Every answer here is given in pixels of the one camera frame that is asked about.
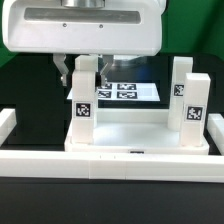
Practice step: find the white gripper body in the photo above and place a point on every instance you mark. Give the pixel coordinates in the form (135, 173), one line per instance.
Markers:
(106, 27)

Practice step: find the white right fence block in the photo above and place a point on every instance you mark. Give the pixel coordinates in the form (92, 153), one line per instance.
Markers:
(215, 127)

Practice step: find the white front fence bar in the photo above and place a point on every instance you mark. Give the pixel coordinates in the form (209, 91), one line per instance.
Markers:
(50, 164)

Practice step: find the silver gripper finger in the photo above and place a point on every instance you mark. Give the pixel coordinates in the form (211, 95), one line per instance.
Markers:
(105, 63)

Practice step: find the white fence block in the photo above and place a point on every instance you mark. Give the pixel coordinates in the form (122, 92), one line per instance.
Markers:
(7, 123)
(215, 127)

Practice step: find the fiducial marker sheet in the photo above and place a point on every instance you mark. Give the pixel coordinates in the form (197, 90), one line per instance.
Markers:
(113, 91)

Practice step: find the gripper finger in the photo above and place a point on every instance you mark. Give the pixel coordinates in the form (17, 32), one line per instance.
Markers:
(59, 61)

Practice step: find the white left fence block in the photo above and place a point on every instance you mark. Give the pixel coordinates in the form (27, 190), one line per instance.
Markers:
(7, 123)

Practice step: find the white desk top tray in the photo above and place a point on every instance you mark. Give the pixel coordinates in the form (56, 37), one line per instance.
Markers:
(142, 131)

